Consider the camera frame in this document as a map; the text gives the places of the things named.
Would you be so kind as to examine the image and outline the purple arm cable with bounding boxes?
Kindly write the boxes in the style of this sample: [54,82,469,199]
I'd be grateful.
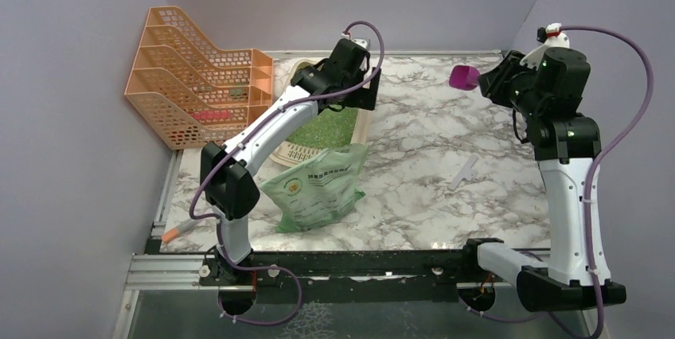
[189,21,386,327]
[457,24,655,339]

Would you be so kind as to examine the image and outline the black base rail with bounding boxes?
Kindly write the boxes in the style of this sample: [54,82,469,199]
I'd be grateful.
[198,249,488,304]

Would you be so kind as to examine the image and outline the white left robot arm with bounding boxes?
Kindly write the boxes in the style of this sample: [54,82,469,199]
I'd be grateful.
[197,37,380,284]

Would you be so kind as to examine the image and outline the orange marker pen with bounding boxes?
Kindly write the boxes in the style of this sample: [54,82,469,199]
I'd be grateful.
[161,219,198,244]

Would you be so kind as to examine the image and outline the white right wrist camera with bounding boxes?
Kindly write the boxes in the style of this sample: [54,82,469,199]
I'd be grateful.
[520,22,570,70]

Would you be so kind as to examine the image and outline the beige plastic litter box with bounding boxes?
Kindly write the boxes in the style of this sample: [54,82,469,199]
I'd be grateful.
[268,56,376,169]

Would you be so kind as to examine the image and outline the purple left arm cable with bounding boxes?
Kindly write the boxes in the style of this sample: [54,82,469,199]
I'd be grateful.
[189,21,386,327]

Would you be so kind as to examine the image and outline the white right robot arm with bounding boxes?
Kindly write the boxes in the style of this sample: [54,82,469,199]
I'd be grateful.
[449,47,627,312]

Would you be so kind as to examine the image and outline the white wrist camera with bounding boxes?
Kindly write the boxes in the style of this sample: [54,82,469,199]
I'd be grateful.
[520,22,570,70]
[341,32,371,72]

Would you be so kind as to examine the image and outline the purple plastic litter scoop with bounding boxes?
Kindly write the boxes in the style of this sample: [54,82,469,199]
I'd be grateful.
[448,65,480,91]

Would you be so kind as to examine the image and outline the orange mesh file rack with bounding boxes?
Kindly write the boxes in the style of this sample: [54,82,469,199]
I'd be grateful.
[124,6,274,150]

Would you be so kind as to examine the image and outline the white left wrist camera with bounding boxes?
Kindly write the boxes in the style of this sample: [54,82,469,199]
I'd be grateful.
[341,32,371,72]

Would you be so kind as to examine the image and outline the white bag sealing clip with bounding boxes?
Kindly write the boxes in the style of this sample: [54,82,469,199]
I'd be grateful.
[449,154,478,191]

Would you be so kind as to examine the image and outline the green litter pellets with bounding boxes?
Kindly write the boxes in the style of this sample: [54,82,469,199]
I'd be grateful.
[287,108,358,150]

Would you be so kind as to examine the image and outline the green litter bag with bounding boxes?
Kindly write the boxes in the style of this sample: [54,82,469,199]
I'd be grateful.
[259,144,369,233]

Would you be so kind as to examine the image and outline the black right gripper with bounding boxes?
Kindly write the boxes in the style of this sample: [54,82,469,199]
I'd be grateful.
[478,49,546,119]

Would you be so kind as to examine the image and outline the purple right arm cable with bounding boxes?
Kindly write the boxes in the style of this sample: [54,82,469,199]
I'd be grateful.
[457,24,655,339]

